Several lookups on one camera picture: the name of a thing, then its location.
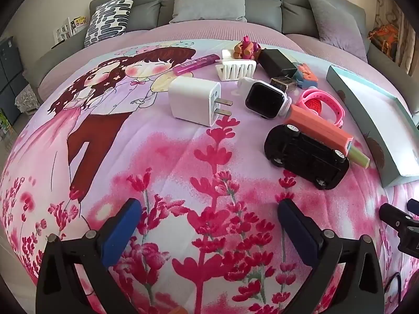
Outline white smartwatch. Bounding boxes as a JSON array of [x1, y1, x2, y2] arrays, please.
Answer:
[[236, 77, 293, 119]]

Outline black cable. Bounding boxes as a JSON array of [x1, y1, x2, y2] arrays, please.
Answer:
[[383, 271, 403, 301]]

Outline green white boxes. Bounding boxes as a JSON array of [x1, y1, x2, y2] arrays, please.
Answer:
[[0, 108, 15, 138]]

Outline patterned storage box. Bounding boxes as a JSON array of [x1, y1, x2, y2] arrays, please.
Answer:
[[15, 83, 41, 115]]

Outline black toy car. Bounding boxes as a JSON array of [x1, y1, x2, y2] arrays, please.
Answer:
[[264, 124, 350, 190]]

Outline light grey cushion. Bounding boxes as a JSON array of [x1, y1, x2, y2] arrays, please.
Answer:
[[169, 0, 247, 24]]

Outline printed cartoon blanket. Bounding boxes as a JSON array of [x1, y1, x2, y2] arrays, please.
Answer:
[[0, 39, 419, 314]]

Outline white charger plug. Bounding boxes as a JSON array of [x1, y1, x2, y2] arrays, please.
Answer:
[[168, 76, 234, 128]]

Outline grey sofa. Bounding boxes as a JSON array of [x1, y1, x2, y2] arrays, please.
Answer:
[[22, 0, 416, 105]]

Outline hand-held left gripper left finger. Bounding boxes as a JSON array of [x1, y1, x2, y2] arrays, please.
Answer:
[[35, 198, 143, 314]]

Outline grey purple cushion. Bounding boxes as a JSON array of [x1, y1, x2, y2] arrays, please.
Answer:
[[306, 0, 368, 63]]

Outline toy pup figure pink helmet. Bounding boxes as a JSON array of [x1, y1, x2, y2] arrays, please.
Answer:
[[233, 35, 262, 60]]

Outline black box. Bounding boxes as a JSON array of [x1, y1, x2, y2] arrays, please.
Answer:
[[258, 48, 298, 78]]

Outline orange blue toy knife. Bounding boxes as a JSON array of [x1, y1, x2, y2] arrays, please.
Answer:
[[292, 63, 319, 89]]

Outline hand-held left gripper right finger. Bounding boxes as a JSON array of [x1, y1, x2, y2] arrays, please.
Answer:
[[278, 199, 384, 314]]

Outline picture books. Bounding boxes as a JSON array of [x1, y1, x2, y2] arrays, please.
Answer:
[[52, 16, 89, 43]]

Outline black white patterned cushion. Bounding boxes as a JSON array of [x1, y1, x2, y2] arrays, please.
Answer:
[[84, 0, 136, 48]]

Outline orange toy knife green blade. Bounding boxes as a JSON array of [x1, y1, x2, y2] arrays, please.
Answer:
[[284, 104, 370, 169]]

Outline beige patterned curtain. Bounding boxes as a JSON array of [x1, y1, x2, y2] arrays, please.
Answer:
[[375, 0, 419, 76]]

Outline gold patterned harmonica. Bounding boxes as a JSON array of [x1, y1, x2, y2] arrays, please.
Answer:
[[270, 76, 298, 94]]

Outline pink lighter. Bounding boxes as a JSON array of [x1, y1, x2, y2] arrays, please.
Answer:
[[172, 54, 219, 75]]

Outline white hair clip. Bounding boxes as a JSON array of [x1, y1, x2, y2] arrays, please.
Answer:
[[215, 50, 257, 82]]

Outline dark blue cabinet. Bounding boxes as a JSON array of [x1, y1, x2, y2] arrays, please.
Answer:
[[0, 36, 28, 138]]

